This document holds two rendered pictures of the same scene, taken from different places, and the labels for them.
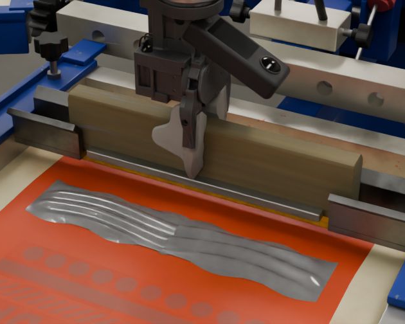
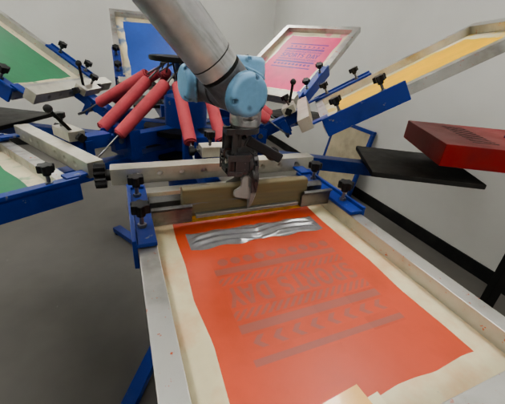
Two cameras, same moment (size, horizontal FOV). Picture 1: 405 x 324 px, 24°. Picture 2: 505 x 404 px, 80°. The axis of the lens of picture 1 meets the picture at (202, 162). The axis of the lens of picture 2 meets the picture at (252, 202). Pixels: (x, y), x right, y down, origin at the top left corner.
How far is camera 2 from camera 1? 0.73 m
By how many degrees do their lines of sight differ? 44
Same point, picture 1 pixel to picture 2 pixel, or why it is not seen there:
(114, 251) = (248, 246)
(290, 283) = (311, 226)
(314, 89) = not seen: hidden behind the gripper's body
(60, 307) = (264, 272)
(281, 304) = (317, 233)
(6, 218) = (189, 256)
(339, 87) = not seen: hidden behind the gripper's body
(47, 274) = (240, 265)
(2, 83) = not seen: outside the picture
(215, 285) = (293, 238)
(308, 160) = (292, 182)
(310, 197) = (292, 196)
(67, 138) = (185, 212)
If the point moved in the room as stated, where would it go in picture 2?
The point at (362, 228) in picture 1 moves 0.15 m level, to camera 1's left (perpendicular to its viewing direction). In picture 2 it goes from (312, 200) to (281, 217)
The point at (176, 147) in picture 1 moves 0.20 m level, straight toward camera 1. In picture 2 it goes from (245, 195) to (313, 224)
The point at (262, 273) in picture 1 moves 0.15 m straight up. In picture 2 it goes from (300, 227) to (310, 175)
